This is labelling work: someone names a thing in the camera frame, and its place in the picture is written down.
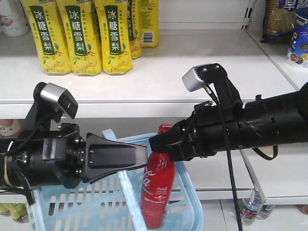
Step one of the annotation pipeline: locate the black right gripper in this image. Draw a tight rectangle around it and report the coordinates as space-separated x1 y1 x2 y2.
149 102 243 161

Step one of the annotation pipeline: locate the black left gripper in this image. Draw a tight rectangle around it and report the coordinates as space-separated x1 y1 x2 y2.
24 123 147 189

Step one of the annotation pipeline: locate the red coca-cola aluminium bottle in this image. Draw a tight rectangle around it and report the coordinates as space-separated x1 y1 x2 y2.
140 123 177 230

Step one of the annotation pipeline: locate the light blue plastic basket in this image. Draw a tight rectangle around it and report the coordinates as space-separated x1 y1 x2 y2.
26 128 204 231

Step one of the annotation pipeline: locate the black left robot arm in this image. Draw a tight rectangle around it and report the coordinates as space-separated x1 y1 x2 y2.
0 123 148 189

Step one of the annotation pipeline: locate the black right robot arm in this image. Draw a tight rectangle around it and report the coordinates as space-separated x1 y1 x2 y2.
149 84 308 161

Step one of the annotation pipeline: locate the yellow pear drink bottle right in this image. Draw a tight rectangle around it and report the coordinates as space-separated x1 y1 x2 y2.
94 0 133 76

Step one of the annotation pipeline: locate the yellow pear drink bottle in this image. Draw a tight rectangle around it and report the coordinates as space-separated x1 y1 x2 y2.
56 0 103 76
94 0 133 76
21 0 72 75

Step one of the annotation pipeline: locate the white store shelf unit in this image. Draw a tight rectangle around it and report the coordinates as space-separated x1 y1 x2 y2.
0 0 308 205

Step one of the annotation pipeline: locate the yellow pear drink bottle middle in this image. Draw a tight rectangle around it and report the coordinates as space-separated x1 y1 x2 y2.
56 0 103 76

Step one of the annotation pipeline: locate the yellow pear drink bottle left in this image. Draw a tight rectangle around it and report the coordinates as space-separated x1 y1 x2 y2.
21 0 72 75

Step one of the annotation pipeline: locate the blue cookie cup pack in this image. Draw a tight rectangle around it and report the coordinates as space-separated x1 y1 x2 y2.
287 7 308 70

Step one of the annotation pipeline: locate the white peach drink bottle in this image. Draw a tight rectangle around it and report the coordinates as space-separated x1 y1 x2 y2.
0 0 29 37

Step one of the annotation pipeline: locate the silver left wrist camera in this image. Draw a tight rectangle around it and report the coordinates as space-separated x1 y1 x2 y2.
40 83 78 119

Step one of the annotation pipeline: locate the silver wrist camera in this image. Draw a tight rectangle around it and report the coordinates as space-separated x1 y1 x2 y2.
40 83 78 119
181 64 213 94

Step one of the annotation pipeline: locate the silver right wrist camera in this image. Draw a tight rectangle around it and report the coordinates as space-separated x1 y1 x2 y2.
181 64 213 94

